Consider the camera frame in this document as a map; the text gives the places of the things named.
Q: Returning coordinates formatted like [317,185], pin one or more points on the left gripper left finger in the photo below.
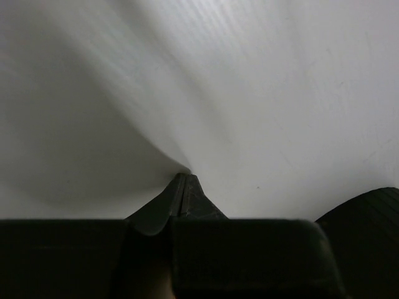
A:
[78,258]

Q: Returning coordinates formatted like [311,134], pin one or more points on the black plastic bin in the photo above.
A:
[363,233]

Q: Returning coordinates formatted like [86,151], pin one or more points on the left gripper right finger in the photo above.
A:
[217,257]

